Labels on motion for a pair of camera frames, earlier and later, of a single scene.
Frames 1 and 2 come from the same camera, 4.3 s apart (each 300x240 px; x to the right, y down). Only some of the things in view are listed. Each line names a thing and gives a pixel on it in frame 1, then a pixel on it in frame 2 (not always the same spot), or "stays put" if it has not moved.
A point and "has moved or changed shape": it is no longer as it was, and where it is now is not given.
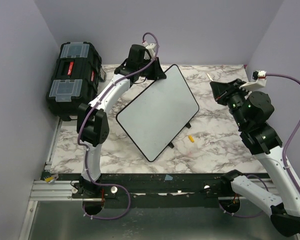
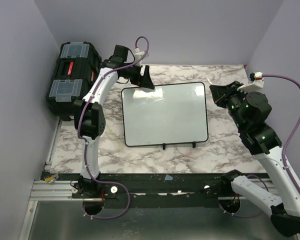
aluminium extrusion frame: x=44 y=191 stays put
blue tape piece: x=168 y=177 stays put
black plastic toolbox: x=75 y=79 stays put
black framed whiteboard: x=157 y=115 has moved or changed shape
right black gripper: x=219 y=88 stays put
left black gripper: x=158 y=73 to x=144 y=81
